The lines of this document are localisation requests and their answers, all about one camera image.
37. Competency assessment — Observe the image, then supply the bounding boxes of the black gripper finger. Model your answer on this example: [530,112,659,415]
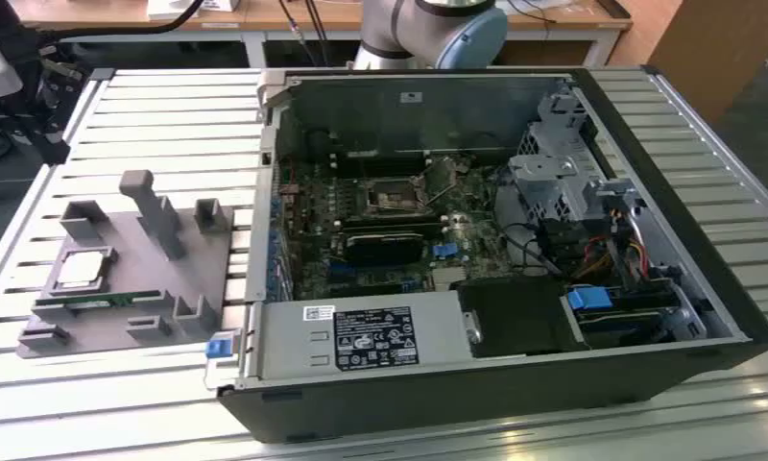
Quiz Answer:
[0,45,84,167]

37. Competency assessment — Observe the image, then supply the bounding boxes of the silver CPU green edge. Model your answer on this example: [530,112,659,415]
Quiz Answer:
[54,249,113,288]

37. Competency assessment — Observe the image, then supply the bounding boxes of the CPU socket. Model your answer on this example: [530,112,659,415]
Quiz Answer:
[363,177,433,217]

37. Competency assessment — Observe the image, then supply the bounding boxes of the grey plastic parts rack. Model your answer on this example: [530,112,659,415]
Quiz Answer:
[16,168,236,360]

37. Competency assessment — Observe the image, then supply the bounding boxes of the green RAM stick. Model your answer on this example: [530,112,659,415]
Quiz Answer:
[62,290,163,308]

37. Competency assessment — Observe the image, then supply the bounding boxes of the black RAM slots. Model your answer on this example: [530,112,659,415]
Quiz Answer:
[341,151,428,179]
[337,218,443,236]

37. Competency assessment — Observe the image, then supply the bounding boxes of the blue case latch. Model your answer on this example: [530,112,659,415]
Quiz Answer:
[205,338,239,360]

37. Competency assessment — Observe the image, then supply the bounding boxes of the grey power supply unit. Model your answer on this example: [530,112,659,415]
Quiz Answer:
[248,290,475,380]

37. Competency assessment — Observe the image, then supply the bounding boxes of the black graphics card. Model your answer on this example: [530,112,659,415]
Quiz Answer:
[341,232,428,268]

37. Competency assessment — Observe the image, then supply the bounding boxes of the thin metal locking lever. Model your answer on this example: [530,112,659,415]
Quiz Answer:
[429,175,473,206]

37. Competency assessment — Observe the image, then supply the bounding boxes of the black rating label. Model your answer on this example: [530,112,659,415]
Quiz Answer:
[332,306,421,372]

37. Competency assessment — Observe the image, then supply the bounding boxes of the green motherboard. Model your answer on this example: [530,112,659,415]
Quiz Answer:
[272,153,520,302]

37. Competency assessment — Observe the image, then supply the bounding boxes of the small silver heatsink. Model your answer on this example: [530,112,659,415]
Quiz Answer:
[432,267,465,292]

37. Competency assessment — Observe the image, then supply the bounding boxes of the silver metal drive cage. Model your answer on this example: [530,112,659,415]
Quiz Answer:
[496,90,648,231]

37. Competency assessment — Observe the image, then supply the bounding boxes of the wooden desk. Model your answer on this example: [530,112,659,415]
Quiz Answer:
[21,0,635,68]

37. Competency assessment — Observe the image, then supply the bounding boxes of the black plastic shroud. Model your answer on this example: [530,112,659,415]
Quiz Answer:
[453,276,591,359]

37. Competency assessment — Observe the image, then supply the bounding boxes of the black open PC case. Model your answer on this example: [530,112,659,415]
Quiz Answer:
[213,64,768,446]

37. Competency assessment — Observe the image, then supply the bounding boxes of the hard disk in blue carrier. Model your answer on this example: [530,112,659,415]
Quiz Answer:
[562,282,680,347]

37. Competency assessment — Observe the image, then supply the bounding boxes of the brown wooden cabinet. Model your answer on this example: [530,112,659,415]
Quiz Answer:
[646,0,768,126]

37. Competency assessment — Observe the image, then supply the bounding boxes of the thick black gripper cable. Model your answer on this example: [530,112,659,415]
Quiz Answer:
[37,0,207,40]

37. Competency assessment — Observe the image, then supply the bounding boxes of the thin black hanging cable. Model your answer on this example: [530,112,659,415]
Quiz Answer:
[277,0,335,68]

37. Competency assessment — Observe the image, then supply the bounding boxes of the black internal cable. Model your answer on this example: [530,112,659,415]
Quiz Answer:
[497,223,571,278]

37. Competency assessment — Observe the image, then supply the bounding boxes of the coloured wire bundle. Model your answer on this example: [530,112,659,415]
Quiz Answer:
[575,230,652,284]

